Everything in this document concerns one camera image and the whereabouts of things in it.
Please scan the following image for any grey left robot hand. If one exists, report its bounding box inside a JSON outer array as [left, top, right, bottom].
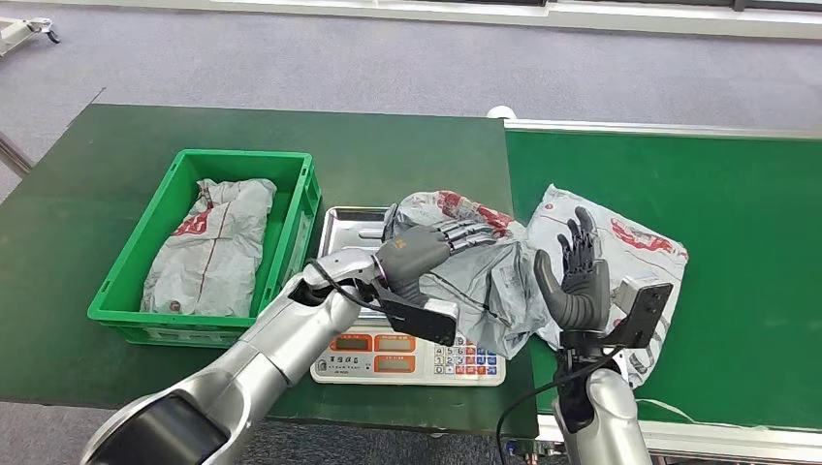
[[375, 203, 499, 307]]

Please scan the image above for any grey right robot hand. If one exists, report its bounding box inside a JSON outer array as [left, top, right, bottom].
[[534, 206, 612, 335]]

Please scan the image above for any small grey mailer package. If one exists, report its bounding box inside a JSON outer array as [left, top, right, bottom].
[[393, 190, 554, 361]]

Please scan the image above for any large grey mailer package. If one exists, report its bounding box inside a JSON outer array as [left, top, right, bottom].
[[526, 184, 690, 390]]

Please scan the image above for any green conveyor belt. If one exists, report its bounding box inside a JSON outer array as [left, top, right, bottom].
[[503, 118, 822, 465]]

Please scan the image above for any grey package with red seam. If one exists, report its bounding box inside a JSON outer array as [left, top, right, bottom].
[[140, 178, 278, 319]]

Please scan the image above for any electronic scale with steel tray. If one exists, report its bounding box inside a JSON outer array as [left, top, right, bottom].
[[309, 204, 507, 388]]

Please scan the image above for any green plastic crate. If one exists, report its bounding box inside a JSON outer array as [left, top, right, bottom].
[[86, 149, 323, 350]]

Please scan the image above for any grey metal bar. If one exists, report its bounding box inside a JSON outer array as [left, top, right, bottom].
[[0, 131, 34, 178]]

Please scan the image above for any white wheeled cart base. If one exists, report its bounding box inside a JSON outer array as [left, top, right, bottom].
[[0, 16, 64, 58]]

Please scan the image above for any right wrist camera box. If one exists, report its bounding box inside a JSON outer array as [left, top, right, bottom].
[[610, 275, 675, 352]]

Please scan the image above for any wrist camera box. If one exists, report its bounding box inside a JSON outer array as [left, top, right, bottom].
[[610, 275, 675, 352], [378, 285, 461, 349]]

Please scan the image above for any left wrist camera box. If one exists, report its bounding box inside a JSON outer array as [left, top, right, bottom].
[[378, 285, 461, 349]]

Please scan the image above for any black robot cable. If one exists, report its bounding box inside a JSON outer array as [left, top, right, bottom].
[[494, 348, 623, 465]]

